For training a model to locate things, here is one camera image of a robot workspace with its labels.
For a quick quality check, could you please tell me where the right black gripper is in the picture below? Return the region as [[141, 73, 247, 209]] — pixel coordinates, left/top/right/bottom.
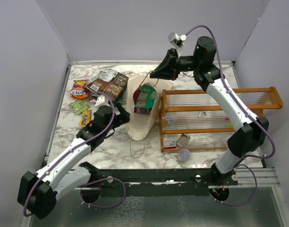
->
[[150, 48, 201, 81]]

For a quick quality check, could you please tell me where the teal foil snack packet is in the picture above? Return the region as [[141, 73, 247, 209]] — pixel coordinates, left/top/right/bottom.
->
[[138, 83, 158, 110]]

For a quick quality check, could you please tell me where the dark brown snack bag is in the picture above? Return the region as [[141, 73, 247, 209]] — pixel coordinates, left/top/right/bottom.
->
[[86, 70, 128, 101]]

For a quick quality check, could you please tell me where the yellow orange snack packet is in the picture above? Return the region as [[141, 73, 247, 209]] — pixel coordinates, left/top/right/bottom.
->
[[79, 109, 92, 127]]

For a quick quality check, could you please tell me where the light green snack packet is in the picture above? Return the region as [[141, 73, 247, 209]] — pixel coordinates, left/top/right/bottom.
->
[[69, 99, 89, 114]]

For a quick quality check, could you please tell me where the dark green snack bag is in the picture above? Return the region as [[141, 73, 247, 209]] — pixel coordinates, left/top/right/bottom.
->
[[86, 84, 127, 103]]

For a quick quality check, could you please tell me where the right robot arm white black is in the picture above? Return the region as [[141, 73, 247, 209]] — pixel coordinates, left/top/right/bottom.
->
[[150, 33, 269, 185]]

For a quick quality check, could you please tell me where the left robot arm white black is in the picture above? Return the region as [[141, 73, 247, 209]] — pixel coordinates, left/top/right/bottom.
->
[[17, 103, 130, 219]]

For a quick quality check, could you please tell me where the purple snack packet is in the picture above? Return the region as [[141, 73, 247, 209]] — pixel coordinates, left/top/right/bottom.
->
[[133, 90, 151, 114]]

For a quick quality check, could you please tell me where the wooden tiered rack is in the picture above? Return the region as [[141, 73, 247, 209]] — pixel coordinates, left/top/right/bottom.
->
[[158, 86, 283, 153]]

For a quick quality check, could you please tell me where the red white small box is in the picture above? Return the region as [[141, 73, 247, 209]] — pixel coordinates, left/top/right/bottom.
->
[[162, 140, 177, 149]]

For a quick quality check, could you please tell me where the grey open small carton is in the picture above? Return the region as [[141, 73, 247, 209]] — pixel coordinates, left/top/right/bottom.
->
[[176, 133, 190, 148]]

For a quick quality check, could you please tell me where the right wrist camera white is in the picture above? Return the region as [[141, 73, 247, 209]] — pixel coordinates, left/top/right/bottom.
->
[[168, 32, 187, 57]]

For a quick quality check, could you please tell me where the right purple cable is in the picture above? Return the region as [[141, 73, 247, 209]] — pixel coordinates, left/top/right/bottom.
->
[[182, 25, 276, 206]]

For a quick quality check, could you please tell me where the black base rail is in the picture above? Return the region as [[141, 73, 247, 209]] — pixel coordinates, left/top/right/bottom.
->
[[80, 162, 238, 203]]

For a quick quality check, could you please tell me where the aluminium frame rail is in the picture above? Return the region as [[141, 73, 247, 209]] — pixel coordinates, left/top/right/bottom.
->
[[68, 167, 281, 190]]

